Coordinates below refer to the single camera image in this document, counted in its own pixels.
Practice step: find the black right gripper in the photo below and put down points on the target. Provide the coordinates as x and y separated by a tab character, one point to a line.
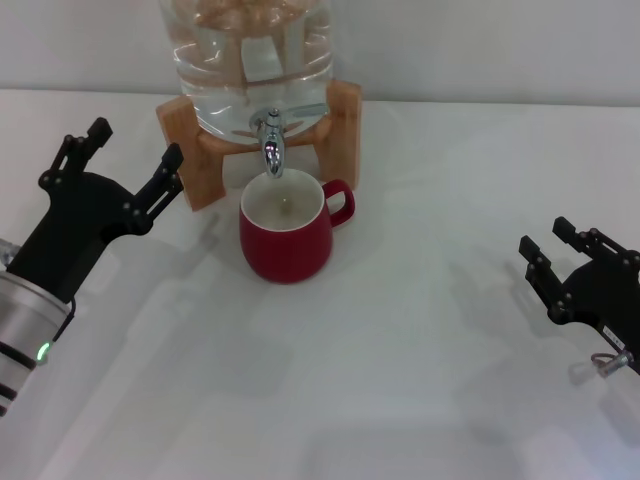
610	300

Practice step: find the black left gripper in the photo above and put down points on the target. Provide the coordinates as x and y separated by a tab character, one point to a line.
75	225

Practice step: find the red cup white inside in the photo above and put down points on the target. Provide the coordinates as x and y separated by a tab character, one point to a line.
285	250

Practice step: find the steel faucet strainer tube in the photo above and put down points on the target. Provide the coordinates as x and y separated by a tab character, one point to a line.
307	111

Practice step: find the wooden dispenser stand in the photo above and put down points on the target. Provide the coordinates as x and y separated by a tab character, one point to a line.
202	165

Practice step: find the glass water dispenser jar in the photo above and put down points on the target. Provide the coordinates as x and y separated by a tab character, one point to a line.
225	75

